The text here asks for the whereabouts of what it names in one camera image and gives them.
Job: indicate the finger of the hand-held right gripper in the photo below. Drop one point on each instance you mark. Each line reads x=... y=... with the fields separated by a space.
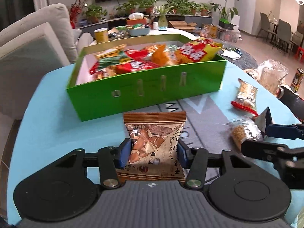
x=261 y=148
x=280 y=131

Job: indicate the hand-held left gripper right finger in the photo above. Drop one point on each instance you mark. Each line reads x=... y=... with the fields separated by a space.
x=182 y=154

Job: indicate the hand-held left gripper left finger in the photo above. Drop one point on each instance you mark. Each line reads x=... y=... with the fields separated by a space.
x=124 y=153

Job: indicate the clear granola snack packet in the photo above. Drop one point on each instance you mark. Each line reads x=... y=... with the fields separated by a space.
x=242 y=130

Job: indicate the brown nut snack packet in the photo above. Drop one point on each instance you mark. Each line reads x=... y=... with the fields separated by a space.
x=152 y=133

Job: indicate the clear red-ended snack packet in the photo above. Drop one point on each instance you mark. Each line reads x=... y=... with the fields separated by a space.
x=247 y=92

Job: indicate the green cardboard box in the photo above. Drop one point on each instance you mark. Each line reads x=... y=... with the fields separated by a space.
x=142 y=104

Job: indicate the pile of assorted snacks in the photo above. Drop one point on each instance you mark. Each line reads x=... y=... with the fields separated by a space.
x=137 y=64

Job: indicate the black rounded device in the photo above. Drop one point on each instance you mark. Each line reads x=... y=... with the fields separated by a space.
x=292 y=104

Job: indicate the black and yellow can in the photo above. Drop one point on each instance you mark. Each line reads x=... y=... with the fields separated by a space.
x=298 y=80

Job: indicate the red stool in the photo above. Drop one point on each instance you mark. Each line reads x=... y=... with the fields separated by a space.
x=299 y=53

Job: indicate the clear storage box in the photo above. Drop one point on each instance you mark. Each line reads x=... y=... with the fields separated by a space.
x=230 y=35

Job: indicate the small packet heap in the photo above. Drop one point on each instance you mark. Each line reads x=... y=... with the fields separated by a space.
x=117 y=33

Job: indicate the yellow cardboard box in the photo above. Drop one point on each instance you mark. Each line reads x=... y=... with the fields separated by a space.
x=211 y=30

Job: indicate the blue tray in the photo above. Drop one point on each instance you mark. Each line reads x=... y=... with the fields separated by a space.
x=139 y=31

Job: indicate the white round coffee table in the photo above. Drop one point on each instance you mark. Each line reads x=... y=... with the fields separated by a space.
x=171 y=32

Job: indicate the open brown cardboard box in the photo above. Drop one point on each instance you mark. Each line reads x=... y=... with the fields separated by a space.
x=180 y=25

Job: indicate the white cup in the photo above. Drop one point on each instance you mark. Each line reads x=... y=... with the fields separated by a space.
x=155 y=26

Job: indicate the tall large-leaf plant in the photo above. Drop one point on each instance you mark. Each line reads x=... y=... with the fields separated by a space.
x=225 y=11

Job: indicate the orange tissue box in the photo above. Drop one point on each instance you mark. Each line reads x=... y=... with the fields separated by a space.
x=136 y=21

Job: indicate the beige sofa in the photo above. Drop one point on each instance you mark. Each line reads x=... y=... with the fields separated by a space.
x=35 y=52

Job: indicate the spider plant in vase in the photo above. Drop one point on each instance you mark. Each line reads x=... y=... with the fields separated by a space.
x=163 y=14

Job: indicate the small potted green plant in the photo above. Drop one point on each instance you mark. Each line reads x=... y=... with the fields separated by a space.
x=204 y=8

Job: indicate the bushy potted green plant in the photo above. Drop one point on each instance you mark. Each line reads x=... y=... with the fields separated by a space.
x=182 y=7

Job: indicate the red flower bouquet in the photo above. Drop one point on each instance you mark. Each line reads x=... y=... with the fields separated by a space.
x=76 y=8

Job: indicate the dark glass door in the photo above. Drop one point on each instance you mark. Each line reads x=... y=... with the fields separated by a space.
x=14 y=2

